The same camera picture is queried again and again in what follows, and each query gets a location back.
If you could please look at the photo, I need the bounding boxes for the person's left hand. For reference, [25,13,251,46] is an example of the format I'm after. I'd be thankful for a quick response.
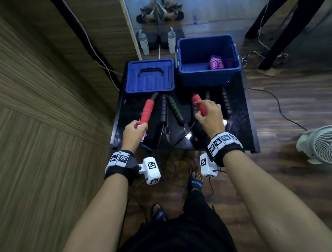
[120,120,149,154]

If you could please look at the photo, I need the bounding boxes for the person's right hand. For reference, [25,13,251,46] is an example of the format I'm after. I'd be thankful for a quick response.
[194,99,225,140]

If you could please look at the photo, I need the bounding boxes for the red-handled blue jump rope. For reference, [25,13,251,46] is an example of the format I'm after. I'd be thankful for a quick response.
[137,94,208,206]

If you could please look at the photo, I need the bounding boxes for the black green-striped jump rope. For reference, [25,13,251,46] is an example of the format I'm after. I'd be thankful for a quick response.
[150,91,186,135]

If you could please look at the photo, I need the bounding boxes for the blue plastic bin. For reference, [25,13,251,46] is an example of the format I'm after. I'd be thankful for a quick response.
[176,34,242,88]

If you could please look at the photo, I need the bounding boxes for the blue-handled pink jump rope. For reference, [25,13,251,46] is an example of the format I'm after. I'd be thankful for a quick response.
[209,54,235,70]

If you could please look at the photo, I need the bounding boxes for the person's left forearm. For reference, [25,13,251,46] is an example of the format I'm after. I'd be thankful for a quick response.
[62,173,129,252]

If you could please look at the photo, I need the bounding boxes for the person's right forearm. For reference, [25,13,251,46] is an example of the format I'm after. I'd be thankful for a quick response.
[222,150,332,252]

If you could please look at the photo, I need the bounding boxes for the blue bin lid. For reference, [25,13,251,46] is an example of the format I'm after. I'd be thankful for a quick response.
[125,58,176,94]

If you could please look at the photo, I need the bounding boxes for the person's right foot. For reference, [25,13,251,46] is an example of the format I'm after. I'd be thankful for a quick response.
[187,171,204,191]

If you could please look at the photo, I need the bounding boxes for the person's foot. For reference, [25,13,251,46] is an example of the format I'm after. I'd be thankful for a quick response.
[187,171,204,191]
[150,203,167,221]

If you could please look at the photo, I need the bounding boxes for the person's left foot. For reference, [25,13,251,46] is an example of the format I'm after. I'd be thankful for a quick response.
[150,203,167,221]

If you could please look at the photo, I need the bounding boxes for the person's black clothing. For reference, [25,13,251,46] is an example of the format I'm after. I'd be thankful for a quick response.
[118,189,238,252]

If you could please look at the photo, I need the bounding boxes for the black glossy low table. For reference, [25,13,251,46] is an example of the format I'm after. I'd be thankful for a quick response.
[109,61,261,154]

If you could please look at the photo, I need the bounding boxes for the black wristband with marker tags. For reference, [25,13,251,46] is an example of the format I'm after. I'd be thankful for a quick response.
[104,150,140,185]
[206,132,245,168]

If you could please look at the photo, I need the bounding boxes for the black pouch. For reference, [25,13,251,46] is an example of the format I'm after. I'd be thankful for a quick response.
[158,29,186,50]

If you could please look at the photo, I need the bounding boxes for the white water bottle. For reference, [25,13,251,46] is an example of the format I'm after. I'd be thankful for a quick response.
[167,27,176,54]

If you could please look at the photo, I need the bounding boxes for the white floor fan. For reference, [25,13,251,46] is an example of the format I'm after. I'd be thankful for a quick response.
[296,125,332,166]

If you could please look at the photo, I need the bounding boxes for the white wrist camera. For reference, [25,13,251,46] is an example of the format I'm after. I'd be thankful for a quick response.
[138,156,161,186]
[200,152,219,178]

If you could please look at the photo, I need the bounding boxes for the black camera cable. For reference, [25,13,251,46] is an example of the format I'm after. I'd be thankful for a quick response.
[207,169,228,197]
[117,178,147,252]

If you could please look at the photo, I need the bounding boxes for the black floor cable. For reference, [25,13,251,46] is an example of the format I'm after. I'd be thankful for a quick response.
[249,87,308,131]

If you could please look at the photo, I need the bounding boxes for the thin white hanging cable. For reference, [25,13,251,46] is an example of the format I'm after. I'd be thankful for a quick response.
[241,0,289,69]

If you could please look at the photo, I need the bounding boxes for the white wall cable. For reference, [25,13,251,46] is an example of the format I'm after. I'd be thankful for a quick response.
[62,0,124,92]

